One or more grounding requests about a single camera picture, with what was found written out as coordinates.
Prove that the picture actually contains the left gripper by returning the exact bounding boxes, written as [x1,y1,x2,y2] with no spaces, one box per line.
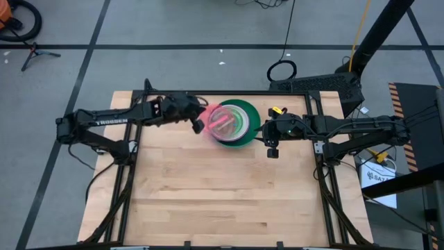
[152,92,211,123]

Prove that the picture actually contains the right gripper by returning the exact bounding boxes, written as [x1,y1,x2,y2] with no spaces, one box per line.
[254,112,308,142]

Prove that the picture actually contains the large dark green plate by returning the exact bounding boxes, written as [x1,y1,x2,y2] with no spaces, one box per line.
[207,99,262,149]

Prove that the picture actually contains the red translucent plastic plate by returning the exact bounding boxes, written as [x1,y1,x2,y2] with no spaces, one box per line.
[203,103,244,142]

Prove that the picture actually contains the lime green translucent plate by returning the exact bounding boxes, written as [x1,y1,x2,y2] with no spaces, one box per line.
[221,103,248,138]

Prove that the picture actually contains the black perforated computer case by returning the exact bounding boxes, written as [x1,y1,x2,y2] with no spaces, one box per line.
[269,72,366,117]

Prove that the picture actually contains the yellow power plug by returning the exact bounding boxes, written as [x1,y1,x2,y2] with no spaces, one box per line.
[366,147,389,164]

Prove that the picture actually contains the white printed paper sign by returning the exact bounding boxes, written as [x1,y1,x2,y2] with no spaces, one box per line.
[359,158,398,210]

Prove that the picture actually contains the black metal beam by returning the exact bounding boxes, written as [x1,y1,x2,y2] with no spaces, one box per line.
[361,172,444,199]

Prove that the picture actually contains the black hazard-striped floor mat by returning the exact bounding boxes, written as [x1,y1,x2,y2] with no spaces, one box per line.
[388,82,444,173]

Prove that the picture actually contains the black tripod stand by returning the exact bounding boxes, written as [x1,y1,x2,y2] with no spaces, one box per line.
[20,41,62,72]

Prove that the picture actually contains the orange vacuum cleaner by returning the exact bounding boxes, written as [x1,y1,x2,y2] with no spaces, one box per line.
[0,0,13,31]

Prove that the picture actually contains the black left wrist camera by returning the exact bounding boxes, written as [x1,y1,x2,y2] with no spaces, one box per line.
[192,119,206,135]

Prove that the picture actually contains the black aluminium rig frame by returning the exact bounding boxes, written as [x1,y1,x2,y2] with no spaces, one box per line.
[83,78,375,250]

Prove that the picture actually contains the black looped floor cable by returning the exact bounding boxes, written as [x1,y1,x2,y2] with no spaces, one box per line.
[266,0,298,83]

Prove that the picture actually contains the yellow cable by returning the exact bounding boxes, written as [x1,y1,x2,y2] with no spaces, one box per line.
[348,0,373,72]

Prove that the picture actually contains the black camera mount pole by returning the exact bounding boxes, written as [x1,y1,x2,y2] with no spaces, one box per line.
[335,0,416,78]

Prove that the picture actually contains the black vacuum hose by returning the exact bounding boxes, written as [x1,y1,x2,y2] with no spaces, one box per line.
[0,0,43,42]

